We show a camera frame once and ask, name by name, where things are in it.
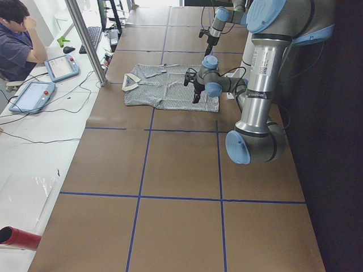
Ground upper teach pendant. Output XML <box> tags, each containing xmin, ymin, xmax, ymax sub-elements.
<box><xmin>44</xmin><ymin>54</ymin><xmax>80</xmax><ymax>83</ymax></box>

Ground green clamp tool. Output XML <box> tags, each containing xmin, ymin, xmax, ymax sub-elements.
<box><xmin>57</xmin><ymin>36</ymin><xmax>70</xmax><ymax>48</ymax></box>

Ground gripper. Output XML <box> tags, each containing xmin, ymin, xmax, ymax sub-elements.
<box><xmin>192</xmin><ymin>76</ymin><xmax>205</xmax><ymax>104</ymax></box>
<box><xmin>204</xmin><ymin>34</ymin><xmax>219</xmax><ymax>56</ymax></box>

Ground lower teach pendant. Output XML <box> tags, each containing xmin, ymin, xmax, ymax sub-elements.
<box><xmin>9</xmin><ymin>81</ymin><xmax>56</xmax><ymax>114</ymax></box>

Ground blue white striped shirt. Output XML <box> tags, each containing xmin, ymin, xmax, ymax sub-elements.
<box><xmin>122</xmin><ymin>64</ymin><xmax>219</xmax><ymax>112</ymax></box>

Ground seated person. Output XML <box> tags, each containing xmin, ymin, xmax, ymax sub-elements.
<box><xmin>1</xmin><ymin>0</ymin><xmax>48</xmax><ymax>82</ymax></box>

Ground black keyboard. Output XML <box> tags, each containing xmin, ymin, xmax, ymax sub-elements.
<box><xmin>87</xmin><ymin>26</ymin><xmax>103</xmax><ymax>50</ymax></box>

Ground black computer mouse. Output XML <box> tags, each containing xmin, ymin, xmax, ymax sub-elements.
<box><xmin>63</xmin><ymin>46</ymin><xmax>75</xmax><ymax>54</ymax></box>

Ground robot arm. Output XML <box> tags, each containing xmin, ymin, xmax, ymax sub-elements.
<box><xmin>184</xmin><ymin>1</ymin><xmax>336</xmax><ymax>164</ymax></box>
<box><xmin>199</xmin><ymin>1</ymin><xmax>253</xmax><ymax>56</ymax></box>

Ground aluminium frame post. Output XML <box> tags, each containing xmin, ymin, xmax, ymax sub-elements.
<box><xmin>65</xmin><ymin>0</ymin><xmax>107</xmax><ymax>87</ymax></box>

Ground clear plastic bag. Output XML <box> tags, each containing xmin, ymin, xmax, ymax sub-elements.
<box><xmin>1</xmin><ymin>175</ymin><xmax>58</xmax><ymax>231</ymax></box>

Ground teach pendant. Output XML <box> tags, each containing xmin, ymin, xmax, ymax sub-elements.
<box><xmin>44</xmin><ymin>54</ymin><xmax>80</xmax><ymax>83</ymax></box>
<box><xmin>9</xmin><ymin>81</ymin><xmax>56</xmax><ymax>114</ymax></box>

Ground red cylinder tube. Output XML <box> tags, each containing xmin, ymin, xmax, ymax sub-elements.
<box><xmin>1</xmin><ymin>226</ymin><xmax>42</xmax><ymax>251</ymax></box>

